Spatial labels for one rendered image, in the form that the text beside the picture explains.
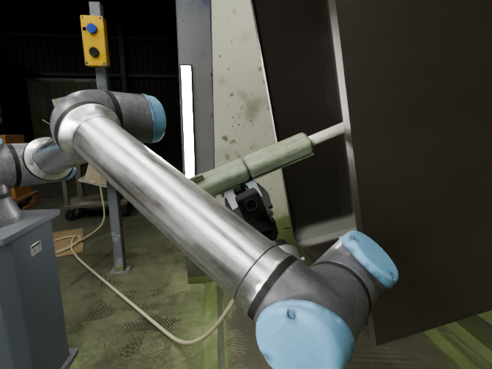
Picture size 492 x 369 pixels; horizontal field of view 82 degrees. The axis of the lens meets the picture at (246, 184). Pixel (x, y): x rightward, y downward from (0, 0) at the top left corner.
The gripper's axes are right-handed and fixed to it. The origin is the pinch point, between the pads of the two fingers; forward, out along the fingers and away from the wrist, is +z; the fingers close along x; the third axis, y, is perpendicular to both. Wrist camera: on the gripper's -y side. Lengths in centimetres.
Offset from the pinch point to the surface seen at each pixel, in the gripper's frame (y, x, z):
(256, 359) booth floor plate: 80, -20, -23
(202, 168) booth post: 66, -10, 73
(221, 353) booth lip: 79, -33, -15
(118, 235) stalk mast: 97, -79, 80
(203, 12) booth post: 8, 25, 118
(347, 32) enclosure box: -23.5, 28.0, 0.3
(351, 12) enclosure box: -25.7, 29.8, 1.9
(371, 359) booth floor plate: 89, 21, -40
